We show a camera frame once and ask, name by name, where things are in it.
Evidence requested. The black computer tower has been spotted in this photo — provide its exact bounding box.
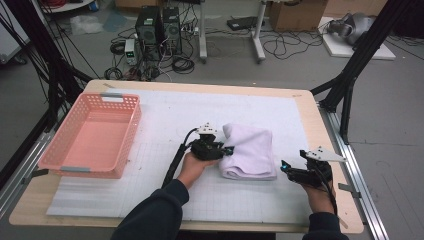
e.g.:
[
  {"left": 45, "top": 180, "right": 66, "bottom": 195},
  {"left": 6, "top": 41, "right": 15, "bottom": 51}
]
[
  {"left": 134, "top": 5, "right": 163, "bottom": 62},
  {"left": 162, "top": 6, "right": 183, "bottom": 56}
]

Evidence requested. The white desk leg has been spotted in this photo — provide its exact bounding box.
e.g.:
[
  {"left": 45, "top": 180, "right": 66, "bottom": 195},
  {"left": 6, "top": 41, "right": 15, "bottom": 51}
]
[
  {"left": 251, "top": 0, "right": 268, "bottom": 64},
  {"left": 198, "top": 0, "right": 209, "bottom": 64}
]

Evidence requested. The flat black device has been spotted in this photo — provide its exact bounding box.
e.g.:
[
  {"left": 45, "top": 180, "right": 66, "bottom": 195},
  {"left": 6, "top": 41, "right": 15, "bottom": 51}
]
[{"left": 227, "top": 16, "right": 266, "bottom": 32}]

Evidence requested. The clear plastic bag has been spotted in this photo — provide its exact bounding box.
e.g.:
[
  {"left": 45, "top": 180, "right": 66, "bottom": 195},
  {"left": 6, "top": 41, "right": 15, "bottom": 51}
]
[{"left": 69, "top": 14, "right": 105, "bottom": 36}]

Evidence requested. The right hand-held gripper cable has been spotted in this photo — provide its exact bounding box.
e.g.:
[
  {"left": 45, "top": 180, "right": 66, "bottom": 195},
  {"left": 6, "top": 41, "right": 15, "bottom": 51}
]
[{"left": 316, "top": 165, "right": 339, "bottom": 217}]

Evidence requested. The grey bench power supply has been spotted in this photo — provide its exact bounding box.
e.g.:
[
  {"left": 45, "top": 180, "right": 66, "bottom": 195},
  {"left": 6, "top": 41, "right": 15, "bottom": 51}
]
[{"left": 124, "top": 38, "right": 139, "bottom": 66}]

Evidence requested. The metal bracket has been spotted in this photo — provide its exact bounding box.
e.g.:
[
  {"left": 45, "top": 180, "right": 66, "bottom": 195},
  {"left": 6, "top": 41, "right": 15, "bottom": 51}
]
[
  {"left": 338, "top": 182, "right": 362, "bottom": 199},
  {"left": 21, "top": 168, "right": 50, "bottom": 185}
]

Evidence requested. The pink plastic basket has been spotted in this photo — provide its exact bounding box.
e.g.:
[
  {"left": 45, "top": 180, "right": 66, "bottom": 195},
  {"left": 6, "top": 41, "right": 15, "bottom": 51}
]
[{"left": 38, "top": 92, "right": 142, "bottom": 179}]

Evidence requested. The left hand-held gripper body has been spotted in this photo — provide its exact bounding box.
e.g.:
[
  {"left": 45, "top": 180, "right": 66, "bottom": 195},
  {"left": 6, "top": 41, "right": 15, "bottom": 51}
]
[{"left": 189, "top": 122, "right": 225, "bottom": 161}]

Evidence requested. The white floor board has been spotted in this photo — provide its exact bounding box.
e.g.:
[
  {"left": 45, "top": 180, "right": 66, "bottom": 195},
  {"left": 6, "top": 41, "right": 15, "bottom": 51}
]
[{"left": 318, "top": 16, "right": 397, "bottom": 61}]

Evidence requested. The white round table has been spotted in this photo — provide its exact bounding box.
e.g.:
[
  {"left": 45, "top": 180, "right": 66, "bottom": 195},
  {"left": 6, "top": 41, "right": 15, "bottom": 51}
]
[{"left": 41, "top": 0, "right": 97, "bottom": 14}]

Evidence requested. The lilac printed towel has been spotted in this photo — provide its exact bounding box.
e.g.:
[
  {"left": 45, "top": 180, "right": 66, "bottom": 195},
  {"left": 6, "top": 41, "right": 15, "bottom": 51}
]
[{"left": 218, "top": 122, "right": 278, "bottom": 182}]

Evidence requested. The white cabinet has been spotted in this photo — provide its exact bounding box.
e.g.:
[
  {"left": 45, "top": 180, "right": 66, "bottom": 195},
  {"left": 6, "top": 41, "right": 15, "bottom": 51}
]
[{"left": 0, "top": 0, "right": 32, "bottom": 65}]

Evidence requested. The tangled black floor cable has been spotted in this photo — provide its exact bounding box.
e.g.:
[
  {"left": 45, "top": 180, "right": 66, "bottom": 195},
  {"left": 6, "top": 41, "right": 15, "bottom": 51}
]
[{"left": 262, "top": 29, "right": 325, "bottom": 61}]

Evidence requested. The white grid mat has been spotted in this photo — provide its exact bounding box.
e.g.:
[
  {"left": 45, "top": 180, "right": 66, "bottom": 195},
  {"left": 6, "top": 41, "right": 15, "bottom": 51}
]
[{"left": 46, "top": 88, "right": 321, "bottom": 225}]

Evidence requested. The aluminium rail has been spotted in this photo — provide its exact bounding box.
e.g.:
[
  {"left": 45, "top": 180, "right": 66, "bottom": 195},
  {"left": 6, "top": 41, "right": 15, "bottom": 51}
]
[
  {"left": 318, "top": 103, "right": 390, "bottom": 240},
  {"left": 0, "top": 129, "right": 56, "bottom": 219}
]

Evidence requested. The black frame stand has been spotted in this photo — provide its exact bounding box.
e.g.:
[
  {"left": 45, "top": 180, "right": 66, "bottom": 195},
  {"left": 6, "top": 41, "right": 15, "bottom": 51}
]
[
  {"left": 310, "top": 0, "right": 424, "bottom": 145},
  {"left": 0, "top": 0, "right": 94, "bottom": 134}
]

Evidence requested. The left hand-held gripper cable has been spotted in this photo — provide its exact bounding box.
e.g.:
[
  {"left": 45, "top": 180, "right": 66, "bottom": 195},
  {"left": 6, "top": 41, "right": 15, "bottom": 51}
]
[{"left": 161, "top": 127, "right": 201, "bottom": 189}]

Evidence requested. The hand-held gripper cable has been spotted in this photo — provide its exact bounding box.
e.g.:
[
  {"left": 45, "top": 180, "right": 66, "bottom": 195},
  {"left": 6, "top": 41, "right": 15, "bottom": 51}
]
[
  {"left": 161, "top": 127, "right": 201, "bottom": 189},
  {"left": 316, "top": 165, "right": 339, "bottom": 217}
]

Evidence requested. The brown cardboard box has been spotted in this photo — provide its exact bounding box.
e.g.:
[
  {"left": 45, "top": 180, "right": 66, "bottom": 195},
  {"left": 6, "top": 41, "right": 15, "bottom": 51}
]
[
  {"left": 269, "top": 0, "right": 328, "bottom": 33},
  {"left": 114, "top": 0, "right": 164, "bottom": 10},
  {"left": 324, "top": 0, "right": 389, "bottom": 18}
]

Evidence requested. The person's right hand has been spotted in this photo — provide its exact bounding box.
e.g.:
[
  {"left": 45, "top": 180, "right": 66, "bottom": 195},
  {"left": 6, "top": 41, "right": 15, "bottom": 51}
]
[{"left": 299, "top": 184, "right": 334, "bottom": 216}]

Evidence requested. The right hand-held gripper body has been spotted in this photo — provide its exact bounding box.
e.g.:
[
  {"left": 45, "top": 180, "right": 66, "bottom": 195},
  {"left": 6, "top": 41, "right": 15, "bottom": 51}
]
[{"left": 288, "top": 145, "right": 348, "bottom": 187}]

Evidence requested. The coiled black cable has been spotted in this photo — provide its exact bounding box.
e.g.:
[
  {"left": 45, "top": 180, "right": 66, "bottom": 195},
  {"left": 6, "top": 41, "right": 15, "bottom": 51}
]
[
  {"left": 171, "top": 56, "right": 196, "bottom": 75},
  {"left": 104, "top": 66, "right": 124, "bottom": 81}
]

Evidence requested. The person's left hand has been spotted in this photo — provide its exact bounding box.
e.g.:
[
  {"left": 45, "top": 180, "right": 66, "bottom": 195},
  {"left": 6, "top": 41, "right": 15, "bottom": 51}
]
[{"left": 176, "top": 153, "right": 219, "bottom": 191}]

